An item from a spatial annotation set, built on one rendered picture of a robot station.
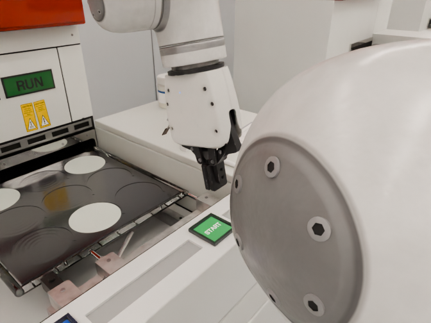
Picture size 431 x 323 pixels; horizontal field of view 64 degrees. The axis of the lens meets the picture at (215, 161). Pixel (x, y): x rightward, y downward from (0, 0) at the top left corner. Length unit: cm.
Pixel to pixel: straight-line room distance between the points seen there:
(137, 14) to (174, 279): 33
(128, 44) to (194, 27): 253
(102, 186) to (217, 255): 39
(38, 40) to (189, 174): 48
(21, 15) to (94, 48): 192
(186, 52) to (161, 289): 30
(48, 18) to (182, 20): 52
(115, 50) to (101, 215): 225
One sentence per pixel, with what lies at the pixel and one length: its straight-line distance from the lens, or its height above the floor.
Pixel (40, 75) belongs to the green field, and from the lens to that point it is 96.
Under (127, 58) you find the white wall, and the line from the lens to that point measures 296.
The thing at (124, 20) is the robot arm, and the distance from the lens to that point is 40.
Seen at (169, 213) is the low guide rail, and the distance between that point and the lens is 79.
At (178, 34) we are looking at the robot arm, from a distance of 43.
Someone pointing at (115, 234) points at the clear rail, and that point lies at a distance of 67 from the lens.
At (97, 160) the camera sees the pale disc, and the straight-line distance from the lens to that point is 95.
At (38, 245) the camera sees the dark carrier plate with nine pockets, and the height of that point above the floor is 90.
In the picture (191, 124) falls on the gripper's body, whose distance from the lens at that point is 46.
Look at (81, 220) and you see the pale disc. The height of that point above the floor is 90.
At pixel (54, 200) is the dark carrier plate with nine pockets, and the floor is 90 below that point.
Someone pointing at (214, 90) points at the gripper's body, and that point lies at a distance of 42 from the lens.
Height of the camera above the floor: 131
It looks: 28 degrees down
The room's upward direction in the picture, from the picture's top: straight up
